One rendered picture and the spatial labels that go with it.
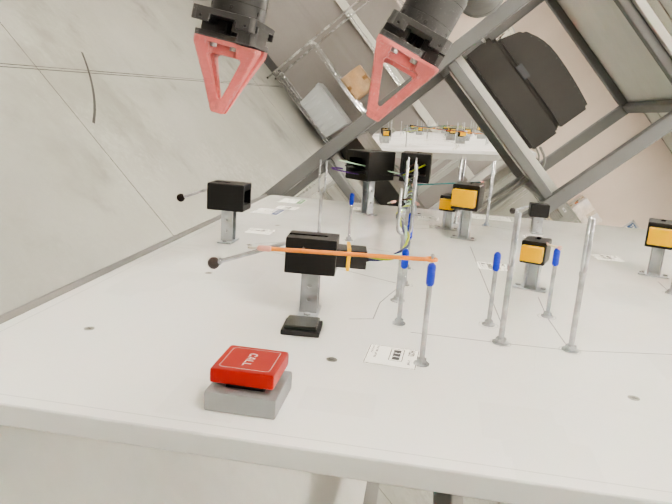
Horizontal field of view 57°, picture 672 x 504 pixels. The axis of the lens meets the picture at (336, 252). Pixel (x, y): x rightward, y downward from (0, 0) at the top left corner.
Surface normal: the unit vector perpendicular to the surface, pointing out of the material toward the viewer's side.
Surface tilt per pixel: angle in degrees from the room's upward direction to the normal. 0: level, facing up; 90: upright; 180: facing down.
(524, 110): 90
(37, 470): 0
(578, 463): 48
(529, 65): 90
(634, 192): 90
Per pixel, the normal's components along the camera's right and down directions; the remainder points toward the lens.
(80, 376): 0.07, -0.97
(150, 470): 0.78, -0.57
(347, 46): -0.14, 0.24
